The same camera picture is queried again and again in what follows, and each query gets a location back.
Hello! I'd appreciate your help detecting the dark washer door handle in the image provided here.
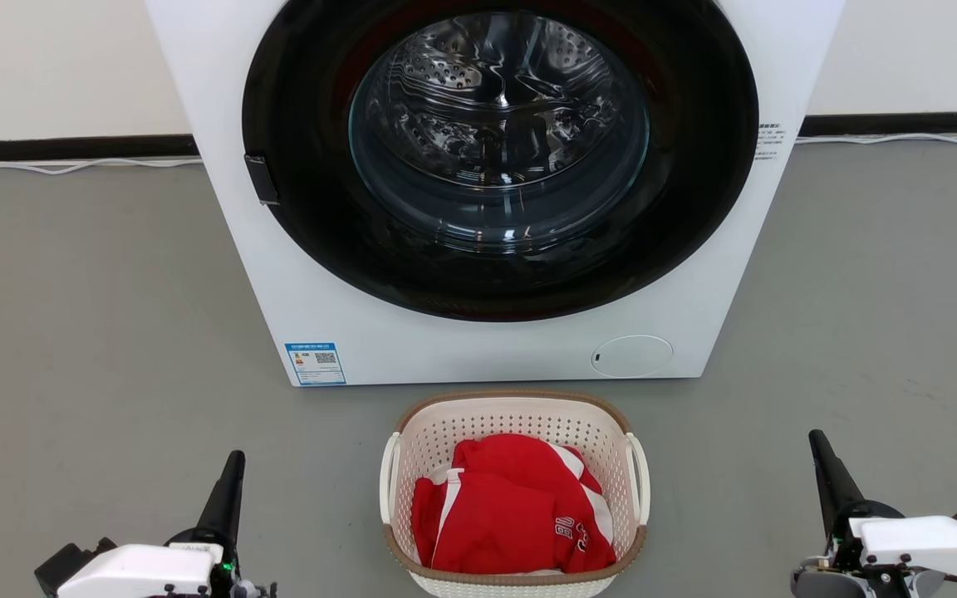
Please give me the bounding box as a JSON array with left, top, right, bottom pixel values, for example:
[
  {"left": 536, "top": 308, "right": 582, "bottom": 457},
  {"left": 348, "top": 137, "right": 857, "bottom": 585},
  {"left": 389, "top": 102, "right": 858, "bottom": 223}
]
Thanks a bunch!
[{"left": 244, "top": 154, "right": 281, "bottom": 206}]

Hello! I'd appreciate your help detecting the cream perforated laundry basket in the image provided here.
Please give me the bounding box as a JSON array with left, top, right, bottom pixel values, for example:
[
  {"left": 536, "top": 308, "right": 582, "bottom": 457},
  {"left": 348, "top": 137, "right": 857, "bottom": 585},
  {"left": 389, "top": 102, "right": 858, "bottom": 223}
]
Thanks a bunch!
[{"left": 379, "top": 390, "right": 651, "bottom": 598}]

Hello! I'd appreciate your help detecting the round white filter cover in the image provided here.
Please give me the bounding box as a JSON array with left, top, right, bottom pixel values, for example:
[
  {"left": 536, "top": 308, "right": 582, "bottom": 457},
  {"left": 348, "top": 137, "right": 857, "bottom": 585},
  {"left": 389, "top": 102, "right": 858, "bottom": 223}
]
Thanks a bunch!
[{"left": 591, "top": 335, "right": 675, "bottom": 379}]

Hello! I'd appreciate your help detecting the round dark glass washer door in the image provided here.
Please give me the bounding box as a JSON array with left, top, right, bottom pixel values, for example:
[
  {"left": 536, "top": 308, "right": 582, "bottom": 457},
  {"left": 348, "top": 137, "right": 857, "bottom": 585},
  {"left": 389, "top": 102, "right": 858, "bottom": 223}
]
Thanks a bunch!
[{"left": 242, "top": 0, "right": 760, "bottom": 323}]

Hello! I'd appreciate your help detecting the blue energy label sticker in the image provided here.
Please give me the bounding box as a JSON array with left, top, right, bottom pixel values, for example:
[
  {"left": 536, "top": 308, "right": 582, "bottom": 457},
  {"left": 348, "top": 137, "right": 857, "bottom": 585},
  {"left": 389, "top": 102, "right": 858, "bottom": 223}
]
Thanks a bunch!
[{"left": 284, "top": 341, "right": 347, "bottom": 387}]

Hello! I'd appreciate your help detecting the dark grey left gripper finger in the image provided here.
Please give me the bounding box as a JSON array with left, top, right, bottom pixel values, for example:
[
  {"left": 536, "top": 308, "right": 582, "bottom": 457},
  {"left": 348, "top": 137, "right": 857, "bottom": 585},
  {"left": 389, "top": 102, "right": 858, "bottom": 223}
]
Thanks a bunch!
[{"left": 194, "top": 450, "right": 247, "bottom": 547}]

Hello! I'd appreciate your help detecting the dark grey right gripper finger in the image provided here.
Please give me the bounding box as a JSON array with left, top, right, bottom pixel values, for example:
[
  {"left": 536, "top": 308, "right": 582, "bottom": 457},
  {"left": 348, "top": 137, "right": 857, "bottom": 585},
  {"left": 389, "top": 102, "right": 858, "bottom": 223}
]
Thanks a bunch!
[{"left": 807, "top": 429, "right": 866, "bottom": 517}]

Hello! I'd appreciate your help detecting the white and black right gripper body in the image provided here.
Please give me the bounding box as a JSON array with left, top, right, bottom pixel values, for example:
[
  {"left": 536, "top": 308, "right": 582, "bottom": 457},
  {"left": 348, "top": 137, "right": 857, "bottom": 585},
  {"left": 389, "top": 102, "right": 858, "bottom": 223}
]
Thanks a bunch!
[{"left": 790, "top": 498, "right": 957, "bottom": 598}]

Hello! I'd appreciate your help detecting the red and white jersey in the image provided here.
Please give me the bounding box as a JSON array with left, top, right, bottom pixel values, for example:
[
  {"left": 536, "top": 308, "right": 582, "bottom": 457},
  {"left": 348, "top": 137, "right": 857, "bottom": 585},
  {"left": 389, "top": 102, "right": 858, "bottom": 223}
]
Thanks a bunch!
[{"left": 410, "top": 433, "right": 617, "bottom": 576}]

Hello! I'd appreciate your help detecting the white front-load washing machine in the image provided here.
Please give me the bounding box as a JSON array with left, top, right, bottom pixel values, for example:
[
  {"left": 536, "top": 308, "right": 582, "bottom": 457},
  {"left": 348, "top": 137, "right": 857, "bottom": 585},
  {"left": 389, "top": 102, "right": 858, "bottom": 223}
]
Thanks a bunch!
[{"left": 145, "top": 0, "right": 847, "bottom": 388}]

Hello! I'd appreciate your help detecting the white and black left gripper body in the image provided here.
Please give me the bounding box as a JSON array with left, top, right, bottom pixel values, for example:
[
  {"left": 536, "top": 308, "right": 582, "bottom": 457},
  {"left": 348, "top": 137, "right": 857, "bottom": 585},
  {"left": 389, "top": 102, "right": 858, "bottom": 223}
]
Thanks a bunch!
[{"left": 55, "top": 527, "right": 278, "bottom": 598}]

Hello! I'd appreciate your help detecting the printed warning text label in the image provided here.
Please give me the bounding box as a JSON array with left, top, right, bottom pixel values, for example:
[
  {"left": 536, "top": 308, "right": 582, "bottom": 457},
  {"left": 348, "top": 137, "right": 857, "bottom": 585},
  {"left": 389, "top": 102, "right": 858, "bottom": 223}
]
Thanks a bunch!
[{"left": 756, "top": 122, "right": 788, "bottom": 161}]

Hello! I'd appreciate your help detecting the thin white floor cable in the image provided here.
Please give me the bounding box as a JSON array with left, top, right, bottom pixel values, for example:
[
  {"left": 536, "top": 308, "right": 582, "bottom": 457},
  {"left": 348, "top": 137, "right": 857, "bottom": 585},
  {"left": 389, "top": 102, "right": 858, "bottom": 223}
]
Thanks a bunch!
[
  {"left": 0, "top": 155, "right": 204, "bottom": 177},
  {"left": 796, "top": 131, "right": 957, "bottom": 149}
]

